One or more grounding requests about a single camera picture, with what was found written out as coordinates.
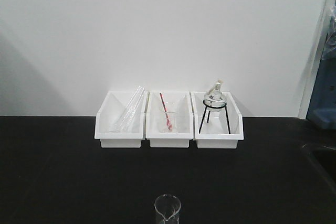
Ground blue cabinet at right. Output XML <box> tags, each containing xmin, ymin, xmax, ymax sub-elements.
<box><xmin>306</xmin><ymin>5</ymin><xmax>335</xmax><ymax>130</ymax></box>

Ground white plastic bin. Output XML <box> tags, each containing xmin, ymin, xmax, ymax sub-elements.
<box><xmin>191</xmin><ymin>92</ymin><xmax>244</xmax><ymax>148</ymax></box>
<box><xmin>94</xmin><ymin>91</ymin><xmax>148</xmax><ymax>148</ymax></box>
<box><xmin>145</xmin><ymin>91</ymin><xmax>194</xmax><ymax>148</ymax></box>

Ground clear glass beaker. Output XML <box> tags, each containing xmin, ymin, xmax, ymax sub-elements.
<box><xmin>154</xmin><ymin>194</ymin><xmax>181</xmax><ymax>224</ymax></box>

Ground left white plastic bin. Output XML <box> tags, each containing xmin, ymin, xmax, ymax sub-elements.
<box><xmin>94</xmin><ymin>91</ymin><xmax>148</xmax><ymax>148</ymax></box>

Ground clear glass tubes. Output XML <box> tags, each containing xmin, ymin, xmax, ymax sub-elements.
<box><xmin>109</xmin><ymin>86</ymin><xmax>145</xmax><ymax>132</ymax></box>

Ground right white plastic bin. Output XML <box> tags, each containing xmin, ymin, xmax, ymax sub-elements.
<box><xmin>191</xmin><ymin>92</ymin><xmax>244</xmax><ymax>148</ymax></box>

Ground round glass flask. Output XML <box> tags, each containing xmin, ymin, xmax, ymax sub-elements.
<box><xmin>204</xmin><ymin>79</ymin><xmax>227</xmax><ymax>109</ymax></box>

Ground small beaker in bin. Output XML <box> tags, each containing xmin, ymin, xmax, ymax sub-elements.
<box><xmin>159</xmin><ymin>102</ymin><xmax>177</xmax><ymax>133</ymax></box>

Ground middle white plastic bin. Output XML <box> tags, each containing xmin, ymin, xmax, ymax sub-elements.
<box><xmin>145</xmin><ymin>91</ymin><xmax>194</xmax><ymax>148</ymax></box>

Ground black sink basin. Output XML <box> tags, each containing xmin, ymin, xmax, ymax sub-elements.
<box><xmin>302</xmin><ymin>144</ymin><xmax>335</xmax><ymax>197</ymax></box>

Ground red striped stirring rod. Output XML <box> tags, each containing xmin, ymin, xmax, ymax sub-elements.
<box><xmin>159</xmin><ymin>92</ymin><xmax>173</xmax><ymax>131</ymax></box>

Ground black metal tripod stand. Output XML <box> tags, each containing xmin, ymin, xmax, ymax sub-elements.
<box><xmin>198</xmin><ymin>100</ymin><xmax>231</xmax><ymax>134</ymax></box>

